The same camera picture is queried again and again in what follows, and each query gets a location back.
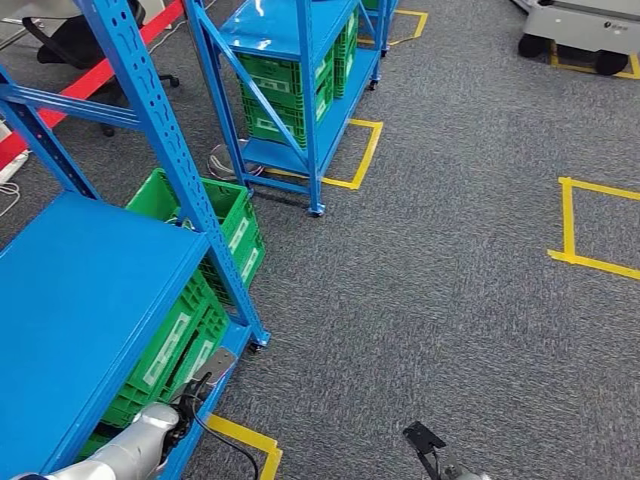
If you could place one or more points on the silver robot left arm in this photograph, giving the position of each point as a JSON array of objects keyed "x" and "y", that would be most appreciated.
[{"x": 125, "y": 450}]

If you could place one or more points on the blue metal shelf rack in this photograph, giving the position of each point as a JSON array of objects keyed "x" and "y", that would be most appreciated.
[
  {"x": 383, "y": 26},
  {"x": 280, "y": 26},
  {"x": 75, "y": 298}
]

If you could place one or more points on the chrome round base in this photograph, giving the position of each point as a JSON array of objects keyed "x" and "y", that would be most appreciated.
[{"x": 220, "y": 162}]

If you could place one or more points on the yellow floor tape square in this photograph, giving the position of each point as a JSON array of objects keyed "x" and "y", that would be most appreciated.
[{"x": 250, "y": 437}]

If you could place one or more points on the open green plastic crate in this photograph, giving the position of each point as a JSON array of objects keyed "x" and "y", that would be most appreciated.
[{"x": 155, "y": 199}]

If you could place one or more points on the long red barrier belt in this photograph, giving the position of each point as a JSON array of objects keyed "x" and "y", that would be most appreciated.
[{"x": 75, "y": 86}]

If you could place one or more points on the black office chair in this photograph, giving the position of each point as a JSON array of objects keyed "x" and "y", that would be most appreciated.
[{"x": 75, "y": 33}]

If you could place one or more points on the white wheeled cart robot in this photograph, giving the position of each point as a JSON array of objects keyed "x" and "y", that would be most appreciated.
[{"x": 575, "y": 26}]

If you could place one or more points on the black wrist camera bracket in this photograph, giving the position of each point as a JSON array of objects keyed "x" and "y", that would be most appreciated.
[{"x": 425, "y": 440}]

